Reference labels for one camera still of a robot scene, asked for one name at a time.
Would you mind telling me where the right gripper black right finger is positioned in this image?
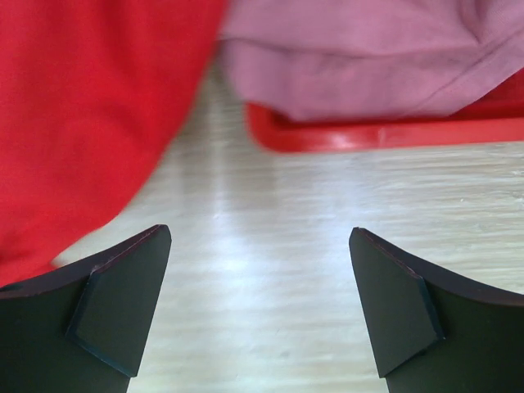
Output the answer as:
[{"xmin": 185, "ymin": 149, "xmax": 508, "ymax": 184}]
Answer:
[{"xmin": 349, "ymin": 228, "xmax": 523, "ymax": 393}]

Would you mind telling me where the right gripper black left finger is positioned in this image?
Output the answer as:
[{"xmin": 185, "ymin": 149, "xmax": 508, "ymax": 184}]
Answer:
[{"xmin": 1, "ymin": 224, "xmax": 171, "ymax": 393}]

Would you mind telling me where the red t shirt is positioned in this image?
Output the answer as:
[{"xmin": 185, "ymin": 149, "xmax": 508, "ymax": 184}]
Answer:
[{"xmin": 1, "ymin": 1, "xmax": 226, "ymax": 285}]

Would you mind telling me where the red plastic bin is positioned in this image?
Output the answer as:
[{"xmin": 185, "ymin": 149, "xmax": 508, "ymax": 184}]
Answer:
[{"xmin": 245, "ymin": 71, "xmax": 523, "ymax": 153}]

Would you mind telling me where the dusty pink crumpled t shirt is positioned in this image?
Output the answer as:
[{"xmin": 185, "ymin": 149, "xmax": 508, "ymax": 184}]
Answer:
[{"xmin": 219, "ymin": 1, "xmax": 523, "ymax": 121}]

